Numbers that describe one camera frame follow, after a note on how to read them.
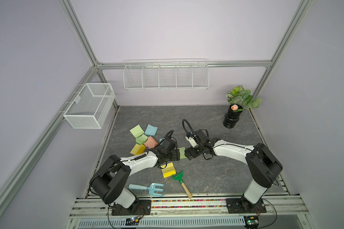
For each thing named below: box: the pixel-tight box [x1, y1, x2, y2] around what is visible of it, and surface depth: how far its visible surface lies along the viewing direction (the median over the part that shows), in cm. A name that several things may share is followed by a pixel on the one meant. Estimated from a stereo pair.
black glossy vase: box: [223, 103, 244, 129], surface depth 103 cm
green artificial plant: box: [225, 84, 262, 113], surface depth 93 cm
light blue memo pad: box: [144, 124, 159, 136], surface depth 107 cm
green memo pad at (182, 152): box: [177, 146, 187, 159], surface depth 91 cm
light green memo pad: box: [129, 124, 145, 138], surface depth 105 cm
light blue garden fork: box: [128, 183, 165, 198], surface depth 81 cm
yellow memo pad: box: [160, 162, 177, 179], surface depth 85 cm
